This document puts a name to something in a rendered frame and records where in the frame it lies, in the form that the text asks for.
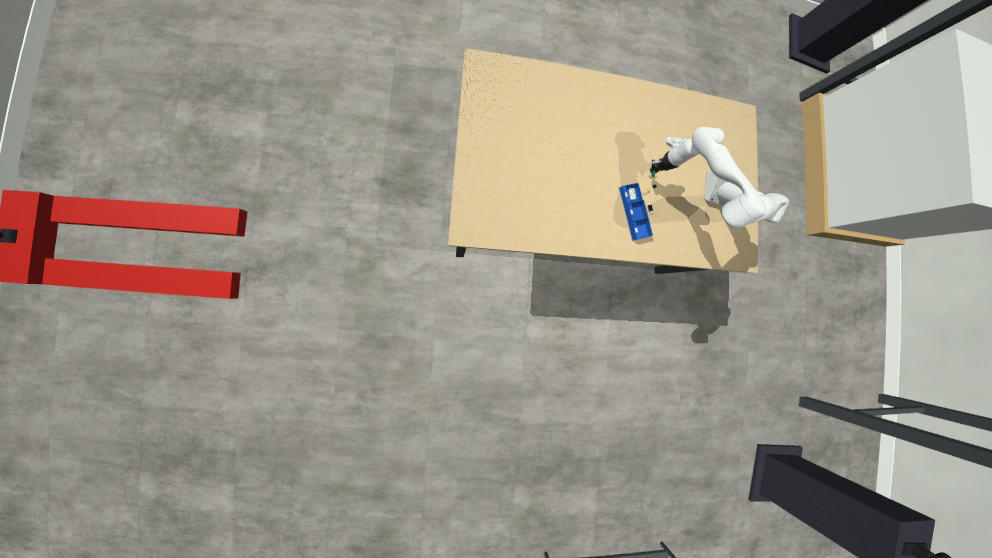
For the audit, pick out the blue three-compartment bin rack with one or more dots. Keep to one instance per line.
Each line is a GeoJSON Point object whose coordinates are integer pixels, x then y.
{"type": "Point", "coordinates": [638, 228]}

